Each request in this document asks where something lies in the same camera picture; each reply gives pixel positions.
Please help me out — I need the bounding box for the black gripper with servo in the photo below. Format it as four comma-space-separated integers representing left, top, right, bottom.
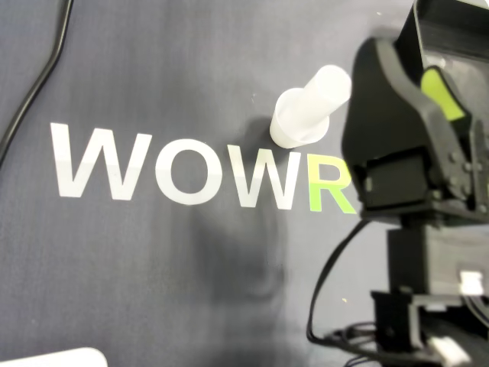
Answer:
341, 37, 489, 231

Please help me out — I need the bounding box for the narrow translucent white cup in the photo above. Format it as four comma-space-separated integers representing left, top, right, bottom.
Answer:
294, 63, 353, 129

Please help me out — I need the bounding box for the wide white plastic cup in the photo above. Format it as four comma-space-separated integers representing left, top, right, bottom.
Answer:
268, 86, 332, 150

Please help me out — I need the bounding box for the black plastic tray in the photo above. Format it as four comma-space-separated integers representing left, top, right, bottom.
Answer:
396, 0, 489, 80

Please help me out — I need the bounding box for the dark grey WOWROBO mat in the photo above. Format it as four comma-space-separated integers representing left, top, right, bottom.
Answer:
0, 0, 489, 367

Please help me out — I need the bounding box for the white desk lamp base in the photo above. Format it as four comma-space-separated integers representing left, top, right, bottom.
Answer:
0, 346, 109, 367

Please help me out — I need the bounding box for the black servo cable bundle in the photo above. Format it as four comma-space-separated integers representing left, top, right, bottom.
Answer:
305, 219, 387, 367

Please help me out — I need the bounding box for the thick black cable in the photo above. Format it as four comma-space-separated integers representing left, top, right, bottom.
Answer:
0, 0, 74, 166

